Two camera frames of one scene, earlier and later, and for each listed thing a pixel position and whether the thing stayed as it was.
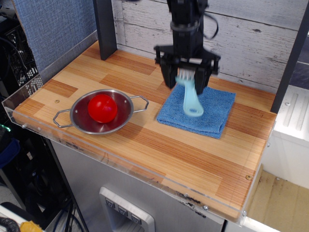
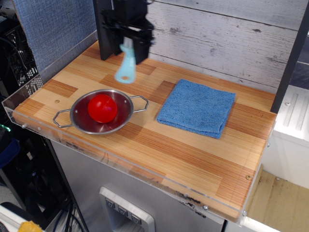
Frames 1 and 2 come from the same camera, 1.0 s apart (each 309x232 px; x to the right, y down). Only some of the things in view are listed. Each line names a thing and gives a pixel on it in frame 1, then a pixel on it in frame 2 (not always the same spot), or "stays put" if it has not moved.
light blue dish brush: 193,106 -> 126,74
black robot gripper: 187,49 -> 128,18
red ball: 102,108 stays put
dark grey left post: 106,27 stays put
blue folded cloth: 217,105 stays put
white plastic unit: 286,155 stays put
